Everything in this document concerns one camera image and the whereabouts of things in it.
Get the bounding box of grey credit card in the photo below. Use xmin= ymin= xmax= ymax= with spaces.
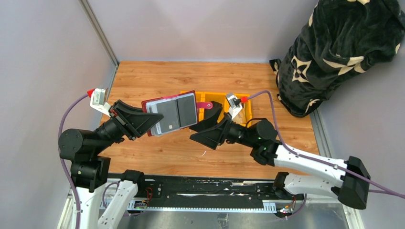
xmin=151 ymin=100 xmax=180 ymax=135

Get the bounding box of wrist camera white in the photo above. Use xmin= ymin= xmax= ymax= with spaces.
xmin=90 ymin=88 xmax=111 ymax=117
xmin=225 ymin=93 xmax=243 ymax=120

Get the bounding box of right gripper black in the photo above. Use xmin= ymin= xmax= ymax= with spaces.
xmin=189 ymin=107 xmax=256 ymax=150

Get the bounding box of black patterned blanket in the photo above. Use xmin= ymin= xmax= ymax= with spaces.
xmin=269 ymin=0 xmax=405 ymax=117

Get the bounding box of middle yellow bin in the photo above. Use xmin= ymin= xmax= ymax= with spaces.
xmin=201 ymin=92 xmax=227 ymax=104

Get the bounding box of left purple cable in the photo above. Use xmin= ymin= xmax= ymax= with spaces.
xmin=58 ymin=89 xmax=96 ymax=229

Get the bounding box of gold cards stack in bin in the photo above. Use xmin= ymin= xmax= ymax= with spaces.
xmin=233 ymin=109 xmax=246 ymax=125

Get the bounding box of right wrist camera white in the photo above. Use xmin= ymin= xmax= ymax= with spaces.
xmin=225 ymin=93 xmax=243 ymax=120

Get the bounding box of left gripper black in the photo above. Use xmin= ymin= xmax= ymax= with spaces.
xmin=93 ymin=98 xmax=164 ymax=154

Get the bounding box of red card holder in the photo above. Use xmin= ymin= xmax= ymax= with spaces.
xmin=141 ymin=91 xmax=213 ymax=136

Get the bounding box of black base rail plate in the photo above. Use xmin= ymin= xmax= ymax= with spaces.
xmin=145 ymin=175 xmax=303 ymax=209

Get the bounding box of right yellow bin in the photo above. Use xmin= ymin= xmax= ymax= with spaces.
xmin=225 ymin=94 xmax=253 ymax=125

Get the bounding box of aluminium frame post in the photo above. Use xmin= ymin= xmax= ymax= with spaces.
xmin=78 ymin=0 xmax=119 ymax=69

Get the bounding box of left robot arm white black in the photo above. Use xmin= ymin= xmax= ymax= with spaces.
xmin=58 ymin=100 xmax=163 ymax=229

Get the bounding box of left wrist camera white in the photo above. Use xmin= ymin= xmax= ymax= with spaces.
xmin=90 ymin=88 xmax=111 ymax=117

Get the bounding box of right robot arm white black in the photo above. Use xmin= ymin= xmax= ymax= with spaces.
xmin=190 ymin=103 xmax=370 ymax=210

